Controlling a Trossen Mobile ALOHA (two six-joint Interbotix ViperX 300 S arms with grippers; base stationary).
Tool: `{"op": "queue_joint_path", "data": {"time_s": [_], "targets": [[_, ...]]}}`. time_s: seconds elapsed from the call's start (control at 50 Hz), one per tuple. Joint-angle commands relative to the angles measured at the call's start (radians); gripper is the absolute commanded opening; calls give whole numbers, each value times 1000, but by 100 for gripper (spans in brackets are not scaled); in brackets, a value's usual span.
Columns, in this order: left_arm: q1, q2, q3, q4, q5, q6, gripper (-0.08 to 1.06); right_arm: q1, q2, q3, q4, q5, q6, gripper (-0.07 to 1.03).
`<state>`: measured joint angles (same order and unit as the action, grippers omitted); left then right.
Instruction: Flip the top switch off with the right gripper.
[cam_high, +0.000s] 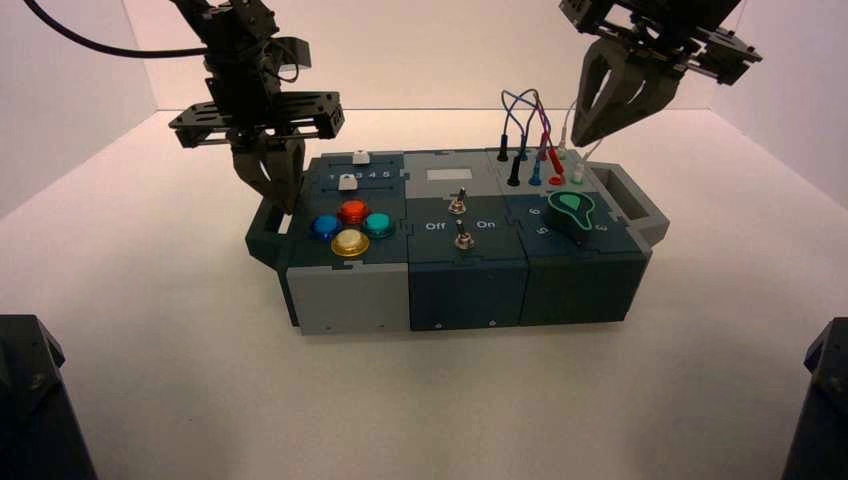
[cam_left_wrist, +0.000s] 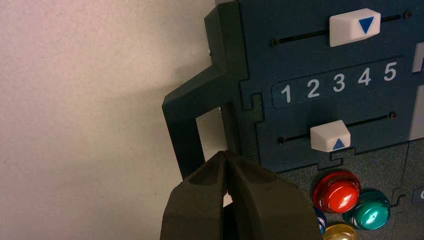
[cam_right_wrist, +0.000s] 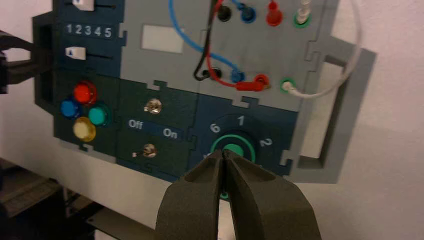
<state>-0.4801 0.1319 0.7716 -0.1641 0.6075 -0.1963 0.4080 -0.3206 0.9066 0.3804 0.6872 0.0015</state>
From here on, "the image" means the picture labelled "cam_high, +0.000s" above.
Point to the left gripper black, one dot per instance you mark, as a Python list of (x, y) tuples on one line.
[(258, 109)]

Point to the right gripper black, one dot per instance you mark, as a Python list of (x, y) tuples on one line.
[(669, 40)]

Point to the metal toggle switch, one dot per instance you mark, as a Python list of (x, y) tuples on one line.
[(464, 237), (458, 202)]

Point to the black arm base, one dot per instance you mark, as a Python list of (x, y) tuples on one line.
[(36, 404), (821, 404)]

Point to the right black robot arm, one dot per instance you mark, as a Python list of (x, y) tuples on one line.
[(689, 12)]

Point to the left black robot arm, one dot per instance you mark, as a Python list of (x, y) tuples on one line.
[(232, 26)]

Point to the white slider knob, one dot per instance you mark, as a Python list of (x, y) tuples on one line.
[(348, 183), (360, 158)]

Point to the blue round push button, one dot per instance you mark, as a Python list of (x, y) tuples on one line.
[(325, 227)]

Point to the red round push button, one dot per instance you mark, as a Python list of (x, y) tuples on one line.
[(353, 212)]

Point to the yellow round push button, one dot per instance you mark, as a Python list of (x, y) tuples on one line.
[(350, 243)]

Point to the teal round push button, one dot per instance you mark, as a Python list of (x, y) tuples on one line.
[(378, 225)]

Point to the green pointer rotary knob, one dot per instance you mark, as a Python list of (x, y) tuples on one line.
[(571, 212)]

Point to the teal and grey task box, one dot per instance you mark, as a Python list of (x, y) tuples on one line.
[(464, 278)]

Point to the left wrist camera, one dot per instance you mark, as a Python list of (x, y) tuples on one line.
[(293, 56)]

